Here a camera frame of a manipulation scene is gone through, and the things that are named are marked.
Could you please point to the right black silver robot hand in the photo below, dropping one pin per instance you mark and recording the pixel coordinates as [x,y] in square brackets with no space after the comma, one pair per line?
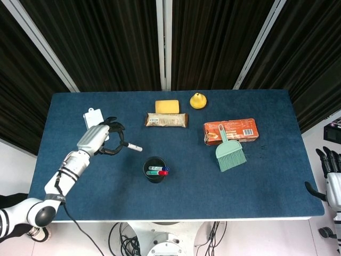
[335,186]

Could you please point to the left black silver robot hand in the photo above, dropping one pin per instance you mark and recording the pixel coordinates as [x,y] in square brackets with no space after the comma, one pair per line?
[93,138]

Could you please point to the black capped white marker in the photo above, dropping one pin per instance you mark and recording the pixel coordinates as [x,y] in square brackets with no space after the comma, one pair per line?
[134,147]

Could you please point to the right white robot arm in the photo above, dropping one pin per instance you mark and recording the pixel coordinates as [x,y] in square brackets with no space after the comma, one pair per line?
[337,229]

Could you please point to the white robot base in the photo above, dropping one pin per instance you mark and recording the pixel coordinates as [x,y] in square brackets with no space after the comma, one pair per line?
[165,237]

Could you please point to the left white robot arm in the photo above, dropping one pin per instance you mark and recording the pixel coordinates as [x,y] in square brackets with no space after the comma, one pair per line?
[72,165]

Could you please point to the green capped marker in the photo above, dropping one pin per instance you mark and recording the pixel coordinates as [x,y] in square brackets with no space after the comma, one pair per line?
[153,173]

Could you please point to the blue capped white marker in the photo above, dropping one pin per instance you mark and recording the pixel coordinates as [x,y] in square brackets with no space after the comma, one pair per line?
[160,168]

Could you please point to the black pen cup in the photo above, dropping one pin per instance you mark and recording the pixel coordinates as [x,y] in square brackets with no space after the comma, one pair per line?
[155,179]

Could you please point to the red capped marker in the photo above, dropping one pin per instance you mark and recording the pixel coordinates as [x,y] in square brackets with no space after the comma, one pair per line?
[163,173]

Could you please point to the white hanging card package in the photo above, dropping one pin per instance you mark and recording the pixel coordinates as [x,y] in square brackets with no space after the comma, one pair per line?
[93,118]

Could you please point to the black caster wheel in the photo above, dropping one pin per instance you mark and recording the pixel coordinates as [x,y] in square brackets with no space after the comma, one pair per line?
[326,232]

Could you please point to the black electronic device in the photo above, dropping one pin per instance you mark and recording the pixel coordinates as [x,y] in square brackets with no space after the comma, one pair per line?
[333,133]

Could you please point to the brown snack bar wrapper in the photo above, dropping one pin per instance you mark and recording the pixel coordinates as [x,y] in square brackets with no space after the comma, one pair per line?
[166,120]

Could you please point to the yellow sponge block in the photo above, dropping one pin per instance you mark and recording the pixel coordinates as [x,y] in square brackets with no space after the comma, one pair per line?
[167,106]

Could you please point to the black pleated curtain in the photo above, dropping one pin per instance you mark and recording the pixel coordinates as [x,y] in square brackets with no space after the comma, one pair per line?
[21,93]
[213,45]
[306,66]
[106,45]

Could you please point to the black white shoe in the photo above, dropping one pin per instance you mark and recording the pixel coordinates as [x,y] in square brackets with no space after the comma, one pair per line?
[41,234]

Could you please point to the blue felt table cover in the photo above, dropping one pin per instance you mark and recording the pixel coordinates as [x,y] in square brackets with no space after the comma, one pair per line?
[186,194]

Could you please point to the mint green hand broom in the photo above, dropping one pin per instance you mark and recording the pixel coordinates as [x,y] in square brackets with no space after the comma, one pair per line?
[229,156]

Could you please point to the yellow pear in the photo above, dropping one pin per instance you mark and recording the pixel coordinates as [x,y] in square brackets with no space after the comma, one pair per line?
[198,102]

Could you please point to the orange cardboard snack box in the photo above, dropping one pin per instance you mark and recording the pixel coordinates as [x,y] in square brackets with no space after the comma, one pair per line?
[239,128]

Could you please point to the black trouser leg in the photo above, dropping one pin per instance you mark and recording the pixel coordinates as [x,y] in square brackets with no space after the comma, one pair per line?
[21,230]

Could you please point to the white frame post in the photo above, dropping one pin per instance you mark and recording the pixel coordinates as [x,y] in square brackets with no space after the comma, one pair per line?
[163,45]
[42,45]
[258,45]

